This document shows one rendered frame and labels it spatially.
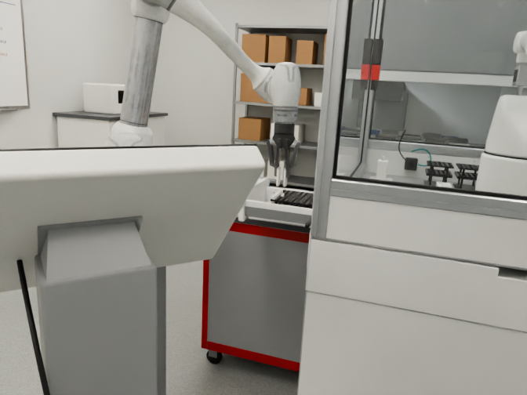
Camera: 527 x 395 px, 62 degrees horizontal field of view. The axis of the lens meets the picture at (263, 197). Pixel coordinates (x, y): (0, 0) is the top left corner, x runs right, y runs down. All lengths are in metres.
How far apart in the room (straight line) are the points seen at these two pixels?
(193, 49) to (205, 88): 0.54
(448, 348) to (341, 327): 0.25
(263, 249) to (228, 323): 0.40
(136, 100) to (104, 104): 3.52
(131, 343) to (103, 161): 0.28
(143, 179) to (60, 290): 0.19
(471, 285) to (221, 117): 5.40
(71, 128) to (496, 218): 4.58
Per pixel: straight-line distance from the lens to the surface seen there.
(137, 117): 1.70
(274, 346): 2.05
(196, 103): 6.40
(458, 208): 1.05
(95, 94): 5.27
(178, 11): 1.56
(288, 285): 1.90
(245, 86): 5.63
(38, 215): 0.69
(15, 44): 4.94
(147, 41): 1.69
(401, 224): 1.06
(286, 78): 1.59
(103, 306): 0.70
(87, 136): 5.03
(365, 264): 1.09
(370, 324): 1.16
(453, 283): 1.10
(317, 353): 1.22
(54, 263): 0.69
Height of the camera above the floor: 1.29
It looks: 14 degrees down
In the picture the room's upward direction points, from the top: 3 degrees clockwise
